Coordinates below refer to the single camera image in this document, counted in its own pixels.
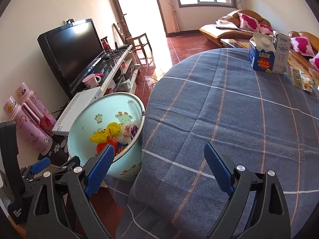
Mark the red plastic bag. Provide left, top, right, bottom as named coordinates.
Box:
left=96, top=138, right=118, bottom=155

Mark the yellow plastic bag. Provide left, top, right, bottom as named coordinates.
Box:
left=89, top=122, right=121, bottom=144

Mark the white plastic bag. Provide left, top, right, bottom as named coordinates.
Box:
left=117, top=121, right=134, bottom=144

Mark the crushed blue Look milk carton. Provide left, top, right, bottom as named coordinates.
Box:
left=115, top=142, right=128, bottom=156

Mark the purple plastic wrapper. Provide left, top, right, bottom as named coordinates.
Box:
left=131, top=125, right=138, bottom=140

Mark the light blue cartoon trash bin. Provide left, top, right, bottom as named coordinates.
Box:
left=67, top=92, right=146, bottom=182

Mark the pink thermos front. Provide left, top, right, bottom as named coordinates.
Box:
left=3, top=96, right=52, bottom=155

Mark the pink thermos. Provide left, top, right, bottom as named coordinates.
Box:
left=3, top=96, right=52, bottom=155
left=16, top=82, right=57, bottom=136

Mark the white set-top box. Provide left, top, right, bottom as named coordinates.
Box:
left=52, top=86, right=102, bottom=136

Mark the blue plaid tablecloth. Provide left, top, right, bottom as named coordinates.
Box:
left=107, top=48, right=318, bottom=238

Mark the pink thermos rear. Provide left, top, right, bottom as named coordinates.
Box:
left=16, top=82, right=57, bottom=136

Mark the pink mug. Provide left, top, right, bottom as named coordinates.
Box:
left=82, top=73, right=102, bottom=88

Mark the white TV stand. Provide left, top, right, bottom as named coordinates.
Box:
left=99, top=45, right=141, bottom=96

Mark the orange white snack packet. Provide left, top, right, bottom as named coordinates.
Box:
left=302, top=74, right=313, bottom=93

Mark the clear snack packet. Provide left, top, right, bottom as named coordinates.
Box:
left=287, top=64, right=304, bottom=90

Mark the black flat screen television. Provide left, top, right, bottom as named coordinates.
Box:
left=37, top=18, right=105, bottom=98

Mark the upright blue Look milk carton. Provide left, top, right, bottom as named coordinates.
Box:
left=248, top=32, right=276, bottom=73

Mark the wooden glass coffee table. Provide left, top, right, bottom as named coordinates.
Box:
left=220, top=39, right=249, bottom=49

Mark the pink flower pillow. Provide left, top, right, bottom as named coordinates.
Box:
left=309, top=52, right=319, bottom=70
left=238, top=12, right=260, bottom=32
left=258, top=24, right=273, bottom=36
left=290, top=36, right=315, bottom=58

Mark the tall white milk carton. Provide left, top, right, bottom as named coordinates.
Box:
left=272, top=31, right=291, bottom=74

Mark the wooden chair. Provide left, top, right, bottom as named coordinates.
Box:
left=112, top=20, right=155, bottom=65

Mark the brown leather sofa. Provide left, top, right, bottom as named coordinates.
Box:
left=200, top=9, right=318, bottom=70

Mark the open brown door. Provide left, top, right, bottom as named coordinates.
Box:
left=116, top=0, right=131, bottom=40

